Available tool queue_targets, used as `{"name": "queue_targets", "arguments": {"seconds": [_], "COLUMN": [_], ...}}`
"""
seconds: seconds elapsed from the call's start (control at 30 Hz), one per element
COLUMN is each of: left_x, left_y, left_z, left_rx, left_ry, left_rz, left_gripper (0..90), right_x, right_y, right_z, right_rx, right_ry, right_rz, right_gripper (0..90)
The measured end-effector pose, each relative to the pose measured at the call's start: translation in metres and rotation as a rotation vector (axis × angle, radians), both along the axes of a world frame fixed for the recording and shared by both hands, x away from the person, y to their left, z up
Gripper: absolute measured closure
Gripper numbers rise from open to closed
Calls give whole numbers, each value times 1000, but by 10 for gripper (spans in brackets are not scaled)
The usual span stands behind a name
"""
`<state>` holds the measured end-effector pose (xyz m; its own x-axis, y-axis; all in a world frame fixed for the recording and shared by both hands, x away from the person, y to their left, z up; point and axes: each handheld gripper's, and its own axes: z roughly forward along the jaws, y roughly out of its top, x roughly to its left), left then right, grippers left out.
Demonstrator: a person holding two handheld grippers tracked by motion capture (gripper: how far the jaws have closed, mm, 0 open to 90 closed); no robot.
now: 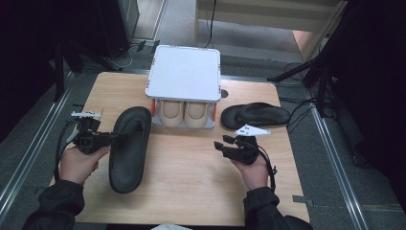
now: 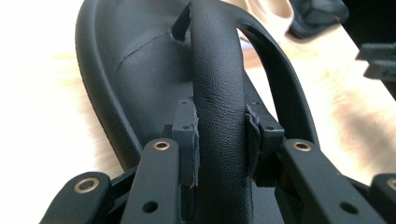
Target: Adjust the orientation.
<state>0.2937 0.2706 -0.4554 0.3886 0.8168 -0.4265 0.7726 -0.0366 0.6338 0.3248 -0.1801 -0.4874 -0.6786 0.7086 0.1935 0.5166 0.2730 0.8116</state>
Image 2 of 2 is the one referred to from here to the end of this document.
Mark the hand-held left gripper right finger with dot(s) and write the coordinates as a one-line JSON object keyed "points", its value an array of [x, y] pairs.
{"points": [[267, 149]]}

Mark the black flip-flop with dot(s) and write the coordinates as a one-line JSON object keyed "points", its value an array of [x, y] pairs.
{"points": [[218, 77], [317, 15]]}

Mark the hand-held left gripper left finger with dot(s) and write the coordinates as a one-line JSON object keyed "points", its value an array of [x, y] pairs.
{"points": [[186, 140]]}

